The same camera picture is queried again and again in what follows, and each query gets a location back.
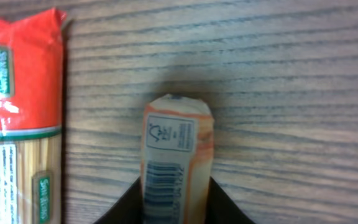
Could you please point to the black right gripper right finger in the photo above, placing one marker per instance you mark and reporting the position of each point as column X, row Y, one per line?
column 221, row 209

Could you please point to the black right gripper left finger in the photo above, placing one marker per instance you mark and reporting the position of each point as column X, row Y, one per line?
column 127, row 210

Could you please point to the small orange sachet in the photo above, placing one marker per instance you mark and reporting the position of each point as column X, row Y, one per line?
column 177, row 150

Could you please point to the orange long noodle packet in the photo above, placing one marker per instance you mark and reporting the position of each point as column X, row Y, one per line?
column 31, row 89

